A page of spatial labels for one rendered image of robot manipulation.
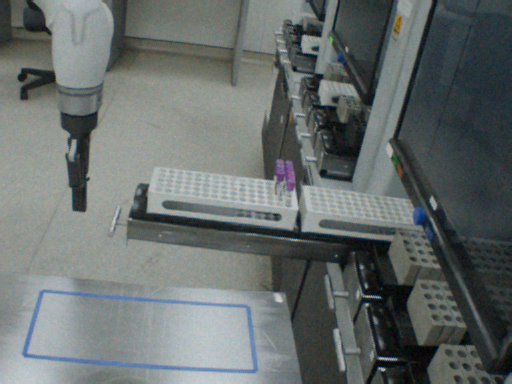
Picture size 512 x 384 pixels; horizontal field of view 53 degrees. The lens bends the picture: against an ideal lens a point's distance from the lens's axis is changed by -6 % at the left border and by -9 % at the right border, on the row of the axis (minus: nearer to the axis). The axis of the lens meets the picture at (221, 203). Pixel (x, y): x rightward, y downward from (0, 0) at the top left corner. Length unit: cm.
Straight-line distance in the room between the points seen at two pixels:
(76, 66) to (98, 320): 44
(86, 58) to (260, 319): 54
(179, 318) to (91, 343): 15
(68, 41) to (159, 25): 368
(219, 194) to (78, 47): 40
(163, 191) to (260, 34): 362
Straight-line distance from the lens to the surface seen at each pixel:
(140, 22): 466
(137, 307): 89
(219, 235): 110
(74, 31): 98
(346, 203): 117
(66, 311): 88
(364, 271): 106
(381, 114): 134
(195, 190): 111
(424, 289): 97
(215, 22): 460
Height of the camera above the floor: 144
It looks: 33 degrees down
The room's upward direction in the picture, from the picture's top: 9 degrees clockwise
